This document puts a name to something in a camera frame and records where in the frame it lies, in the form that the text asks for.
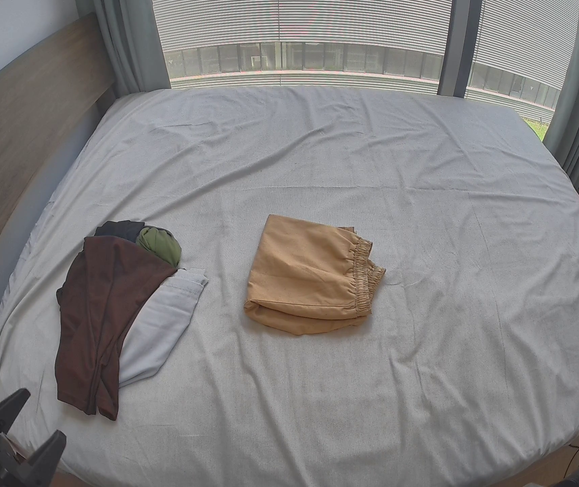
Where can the pale grey garment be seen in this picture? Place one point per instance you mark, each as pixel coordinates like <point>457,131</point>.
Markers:
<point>162,317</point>

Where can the bed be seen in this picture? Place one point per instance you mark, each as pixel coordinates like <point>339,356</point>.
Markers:
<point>396,160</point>

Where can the green garment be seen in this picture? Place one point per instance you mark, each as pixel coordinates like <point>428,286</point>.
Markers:
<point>160,244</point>

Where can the brown garment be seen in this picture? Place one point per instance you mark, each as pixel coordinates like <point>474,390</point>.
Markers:
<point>96,312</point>

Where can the dark grey garment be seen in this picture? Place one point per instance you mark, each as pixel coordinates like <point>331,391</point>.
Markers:
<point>117,230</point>

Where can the tan shorts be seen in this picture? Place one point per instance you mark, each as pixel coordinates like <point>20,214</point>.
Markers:
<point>304,277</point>

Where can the window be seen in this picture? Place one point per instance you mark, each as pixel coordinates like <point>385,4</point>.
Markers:
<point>370,18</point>

